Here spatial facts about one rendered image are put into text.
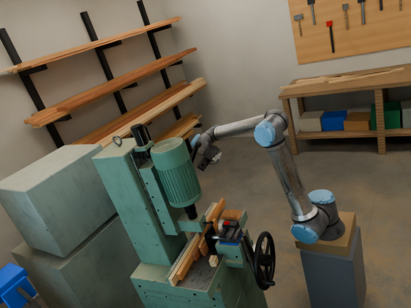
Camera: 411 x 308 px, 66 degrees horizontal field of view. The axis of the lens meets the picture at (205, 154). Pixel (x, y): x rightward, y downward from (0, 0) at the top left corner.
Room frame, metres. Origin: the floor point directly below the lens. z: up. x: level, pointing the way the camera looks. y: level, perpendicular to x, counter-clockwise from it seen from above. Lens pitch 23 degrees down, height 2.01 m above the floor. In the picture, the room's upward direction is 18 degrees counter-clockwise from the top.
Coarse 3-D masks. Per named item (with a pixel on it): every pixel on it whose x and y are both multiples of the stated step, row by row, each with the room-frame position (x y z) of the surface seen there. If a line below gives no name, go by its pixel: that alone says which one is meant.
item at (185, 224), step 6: (180, 216) 1.46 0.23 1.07; (186, 216) 1.45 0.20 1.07; (198, 216) 1.41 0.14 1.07; (204, 216) 1.42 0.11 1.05; (180, 222) 1.42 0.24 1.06; (186, 222) 1.40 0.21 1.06; (192, 222) 1.38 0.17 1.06; (198, 222) 1.36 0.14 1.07; (180, 228) 1.43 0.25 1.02; (186, 228) 1.41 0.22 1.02; (192, 228) 1.39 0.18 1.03; (198, 228) 1.37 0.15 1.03; (204, 228) 1.39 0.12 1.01
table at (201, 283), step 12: (240, 216) 1.53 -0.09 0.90; (216, 240) 1.39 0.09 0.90; (252, 240) 1.35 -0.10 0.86; (216, 252) 1.30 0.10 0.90; (192, 264) 1.27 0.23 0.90; (204, 264) 1.24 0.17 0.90; (228, 264) 1.24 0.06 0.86; (240, 264) 1.20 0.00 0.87; (192, 276) 1.19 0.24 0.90; (204, 276) 1.16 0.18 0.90; (216, 276) 1.15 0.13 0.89; (180, 288) 1.14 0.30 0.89; (192, 288) 1.11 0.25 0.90; (204, 288) 1.09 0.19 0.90
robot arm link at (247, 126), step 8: (272, 112) 1.53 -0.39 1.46; (280, 112) 1.51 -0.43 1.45; (240, 120) 1.78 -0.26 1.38; (248, 120) 1.71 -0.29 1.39; (256, 120) 1.65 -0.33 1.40; (288, 120) 1.49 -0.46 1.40; (216, 128) 1.92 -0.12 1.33; (224, 128) 1.85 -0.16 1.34; (232, 128) 1.79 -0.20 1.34; (240, 128) 1.74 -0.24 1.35; (248, 128) 1.69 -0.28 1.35; (216, 136) 1.90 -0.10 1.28; (224, 136) 1.85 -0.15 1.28; (232, 136) 1.83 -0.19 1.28
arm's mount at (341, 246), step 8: (344, 216) 1.57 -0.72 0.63; (352, 216) 1.55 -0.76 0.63; (344, 224) 1.51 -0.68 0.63; (352, 224) 1.49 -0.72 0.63; (352, 232) 1.47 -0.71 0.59; (296, 240) 1.53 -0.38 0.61; (320, 240) 1.45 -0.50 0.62; (336, 240) 1.41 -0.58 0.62; (344, 240) 1.39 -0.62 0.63; (304, 248) 1.50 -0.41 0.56; (312, 248) 1.46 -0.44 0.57; (320, 248) 1.43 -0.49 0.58; (328, 248) 1.40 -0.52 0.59; (336, 248) 1.38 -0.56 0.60; (344, 248) 1.35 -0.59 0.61
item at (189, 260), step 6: (222, 198) 1.72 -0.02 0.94; (222, 204) 1.68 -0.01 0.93; (216, 210) 1.61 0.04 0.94; (210, 216) 1.57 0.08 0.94; (216, 216) 1.58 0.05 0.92; (186, 258) 1.28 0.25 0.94; (192, 258) 1.29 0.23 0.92; (186, 264) 1.24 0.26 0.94; (180, 270) 1.21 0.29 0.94; (186, 270) 1.23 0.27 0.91; (180, 276) 1.18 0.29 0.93
